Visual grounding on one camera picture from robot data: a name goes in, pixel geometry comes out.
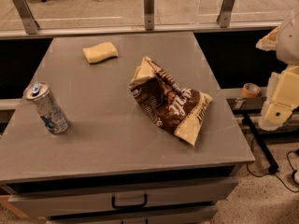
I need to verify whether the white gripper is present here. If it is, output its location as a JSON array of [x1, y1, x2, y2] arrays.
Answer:
[[256, 27, 299, 131]]

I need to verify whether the brown chip bag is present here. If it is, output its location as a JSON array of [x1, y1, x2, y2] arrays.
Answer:
[[129, 57, 212, 146]]

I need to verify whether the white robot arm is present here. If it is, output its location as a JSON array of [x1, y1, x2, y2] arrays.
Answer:
[[256, 6, 299, 131]]

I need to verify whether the yellow sponge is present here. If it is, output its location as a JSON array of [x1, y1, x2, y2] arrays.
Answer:
[[83, 42, 118, 63]]

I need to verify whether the orange tape roll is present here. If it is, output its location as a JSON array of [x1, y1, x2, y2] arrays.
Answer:
[[242, 83, 261, 98]]

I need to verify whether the black stand leg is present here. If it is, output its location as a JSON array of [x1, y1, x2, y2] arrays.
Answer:
[[242, 113, 278, 175]]

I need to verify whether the grey lower drawer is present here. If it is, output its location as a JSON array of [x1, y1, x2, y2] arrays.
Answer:
[[46, 205, 218, 224]]

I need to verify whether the grey drawer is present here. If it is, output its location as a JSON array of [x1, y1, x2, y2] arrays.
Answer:
[[46, 205, 218, 224], [8, 176, 237, 217]]

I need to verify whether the silver blue drink can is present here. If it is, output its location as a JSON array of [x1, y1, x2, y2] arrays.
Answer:
[[23, 81, 69, 134]]

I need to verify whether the grey top drawer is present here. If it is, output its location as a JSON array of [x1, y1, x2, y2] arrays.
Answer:
[[8, 176, 237, 217]]

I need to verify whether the right metal railing post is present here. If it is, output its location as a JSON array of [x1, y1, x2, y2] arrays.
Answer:
[[217, 0, 235, 28]]

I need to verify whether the black floor cable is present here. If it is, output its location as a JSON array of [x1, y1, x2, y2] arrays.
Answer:
[[246, 137, 299, 194]]

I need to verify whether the black drawer handle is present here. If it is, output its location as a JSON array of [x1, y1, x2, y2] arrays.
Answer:
[[111, 194, 148, 210]]

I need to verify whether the left metal railing post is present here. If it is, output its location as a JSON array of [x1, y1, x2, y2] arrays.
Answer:
[[12, 0, 39, 35]]

